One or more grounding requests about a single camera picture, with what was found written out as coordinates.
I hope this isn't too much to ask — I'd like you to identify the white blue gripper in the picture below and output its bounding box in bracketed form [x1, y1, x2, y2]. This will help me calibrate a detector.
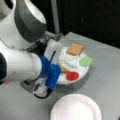
[33, 40, 63, 97]

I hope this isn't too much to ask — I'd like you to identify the toasted bread slice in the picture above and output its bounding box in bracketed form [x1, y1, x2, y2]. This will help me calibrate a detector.
[67, 43, 84, 56]
[60, 66, 71, 74]

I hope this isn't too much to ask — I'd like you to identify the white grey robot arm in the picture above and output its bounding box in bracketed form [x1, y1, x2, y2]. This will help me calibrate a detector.
[0, 0, 63, 99]

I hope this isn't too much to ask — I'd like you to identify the red tomato slice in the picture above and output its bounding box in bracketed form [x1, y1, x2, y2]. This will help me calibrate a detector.
[66, 72, 79, 81]

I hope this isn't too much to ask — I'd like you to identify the white divided round tray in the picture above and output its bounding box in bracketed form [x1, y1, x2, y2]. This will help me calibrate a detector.
[58, 46, 90, 85]

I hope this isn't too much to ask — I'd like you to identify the green lettuce piece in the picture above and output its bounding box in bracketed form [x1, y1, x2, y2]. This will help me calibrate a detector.
[79, 56, 93, 67]

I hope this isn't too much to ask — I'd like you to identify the white paper plate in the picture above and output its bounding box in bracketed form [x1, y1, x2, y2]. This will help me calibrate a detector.
[50, 94, 102, 120]

